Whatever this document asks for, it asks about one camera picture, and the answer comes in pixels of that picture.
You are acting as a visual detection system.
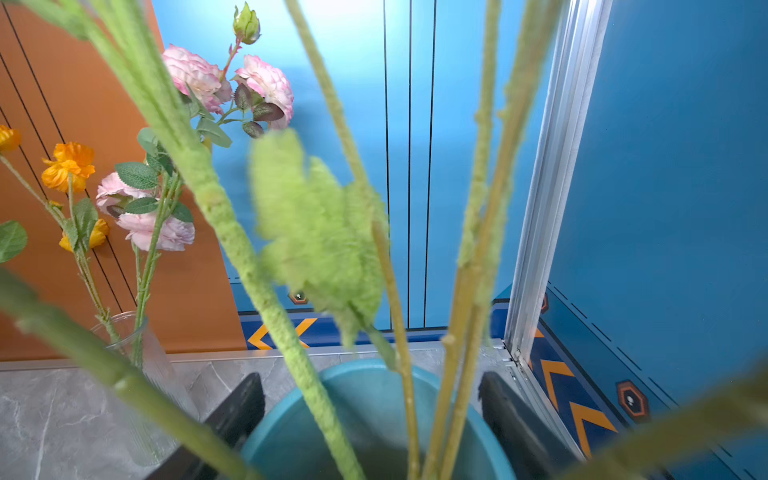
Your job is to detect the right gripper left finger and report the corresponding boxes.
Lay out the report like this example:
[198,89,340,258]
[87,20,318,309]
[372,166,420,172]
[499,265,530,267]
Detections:
[146,373,266,480]

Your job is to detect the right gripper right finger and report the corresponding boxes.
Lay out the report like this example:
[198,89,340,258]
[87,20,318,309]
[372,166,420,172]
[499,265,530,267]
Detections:
[479,371,578,479]

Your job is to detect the blue cylindrical vase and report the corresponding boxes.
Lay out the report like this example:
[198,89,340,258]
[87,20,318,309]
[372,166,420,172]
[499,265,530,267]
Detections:
[241,359,515,480]

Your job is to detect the clear glass vase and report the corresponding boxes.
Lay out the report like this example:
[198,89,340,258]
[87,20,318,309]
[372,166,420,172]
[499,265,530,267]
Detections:
[89,310,200,469]

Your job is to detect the pink peony flower stem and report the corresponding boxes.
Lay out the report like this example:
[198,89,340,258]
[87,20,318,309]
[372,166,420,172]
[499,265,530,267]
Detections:
[96,172,196,252]

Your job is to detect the orange poppy flower stem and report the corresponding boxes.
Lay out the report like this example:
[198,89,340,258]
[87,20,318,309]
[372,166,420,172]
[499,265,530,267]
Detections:
[1,125,119,342]

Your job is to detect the pink rose flower stem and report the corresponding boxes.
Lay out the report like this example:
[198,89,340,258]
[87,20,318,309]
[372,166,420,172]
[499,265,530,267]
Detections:
[128,2,295,367]

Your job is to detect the white poppy flower stem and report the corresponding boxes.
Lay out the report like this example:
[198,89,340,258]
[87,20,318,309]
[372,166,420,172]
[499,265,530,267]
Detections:
[25,1,364,479]

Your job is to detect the red orange flower stem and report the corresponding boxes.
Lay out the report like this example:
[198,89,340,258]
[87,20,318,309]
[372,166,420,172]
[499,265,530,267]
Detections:
[250,1,563,479]

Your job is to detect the orange rose flower stem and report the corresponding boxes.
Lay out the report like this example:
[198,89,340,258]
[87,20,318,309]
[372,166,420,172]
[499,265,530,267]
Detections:
[559,364,767,479]

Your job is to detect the small white bud stem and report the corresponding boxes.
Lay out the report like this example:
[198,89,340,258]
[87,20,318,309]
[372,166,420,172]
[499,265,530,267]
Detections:
[1,269,263,479]

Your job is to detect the white rose flower stem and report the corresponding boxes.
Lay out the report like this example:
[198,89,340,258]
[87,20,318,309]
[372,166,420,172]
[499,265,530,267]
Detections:
[0,220,28,264]

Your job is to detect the right aluminium corner post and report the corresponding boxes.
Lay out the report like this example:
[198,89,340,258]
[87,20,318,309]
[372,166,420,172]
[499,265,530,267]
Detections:
[504,1,613,364]

